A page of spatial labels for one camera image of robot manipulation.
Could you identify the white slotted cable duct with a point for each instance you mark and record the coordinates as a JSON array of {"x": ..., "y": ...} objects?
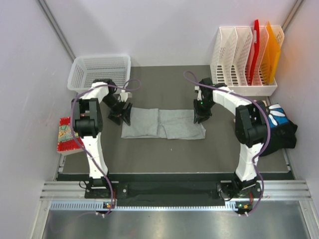
[{"x": 104, "y": 206}]

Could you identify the red plastic folder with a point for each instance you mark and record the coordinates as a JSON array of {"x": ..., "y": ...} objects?
[{"x": 256, "y": 47}]

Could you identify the orange plastic folder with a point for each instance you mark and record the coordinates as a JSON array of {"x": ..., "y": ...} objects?
[{"x": 271, "y": 57}]

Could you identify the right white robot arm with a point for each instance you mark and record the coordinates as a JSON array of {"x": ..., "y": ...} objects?
[{"x": 251, "y": 131}]

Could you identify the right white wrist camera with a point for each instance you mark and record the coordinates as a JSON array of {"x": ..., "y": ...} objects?
[{"x": 199, "y": 93}]

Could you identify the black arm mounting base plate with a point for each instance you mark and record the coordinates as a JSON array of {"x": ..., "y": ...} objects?
[{"x": 169, "y": 192}]

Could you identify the white file organizer rack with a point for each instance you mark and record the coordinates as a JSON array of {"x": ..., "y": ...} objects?
[{"x": 232, "y": 57}]

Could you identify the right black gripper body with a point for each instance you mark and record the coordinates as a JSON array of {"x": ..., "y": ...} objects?
[{"x": 203, "y": 107}]

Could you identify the red illustrated book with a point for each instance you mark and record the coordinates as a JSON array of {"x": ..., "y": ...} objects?
[{"x": 66, "y": 145}]

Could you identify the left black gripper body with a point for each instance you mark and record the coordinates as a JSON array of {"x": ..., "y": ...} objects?
[{"x": 115, "y": 105}]

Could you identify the grey t-shirt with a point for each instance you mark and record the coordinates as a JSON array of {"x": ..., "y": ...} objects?
[{"x": 167, "y": 124}]

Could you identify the white perforated plastic basket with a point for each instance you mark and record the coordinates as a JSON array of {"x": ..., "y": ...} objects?
[{"x": 86, "y": 69}]

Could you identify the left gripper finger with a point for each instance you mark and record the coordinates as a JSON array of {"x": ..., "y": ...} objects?
[
  {"x": 126, "y": 114},
  {"x": 116, "y": 118}
]

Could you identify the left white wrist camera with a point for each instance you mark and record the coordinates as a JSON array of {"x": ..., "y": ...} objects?
[{"x": 124, "y": 96}]

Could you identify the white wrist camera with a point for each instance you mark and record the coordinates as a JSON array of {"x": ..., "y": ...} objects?
[
  {"x": 199, "y": 93},
  {"x": 124, "y": 96}
]

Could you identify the black daisy print t-shirt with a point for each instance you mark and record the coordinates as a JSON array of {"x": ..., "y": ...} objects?
[{"x": 283, "y": 131}]

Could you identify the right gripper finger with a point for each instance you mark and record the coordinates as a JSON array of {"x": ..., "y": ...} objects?
[
  {"x": 197, "y": 118},
  {"x": 202, "y": 118}
]

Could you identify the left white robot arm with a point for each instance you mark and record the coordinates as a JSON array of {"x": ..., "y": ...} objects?
[{"x": 86, "y": 124}]

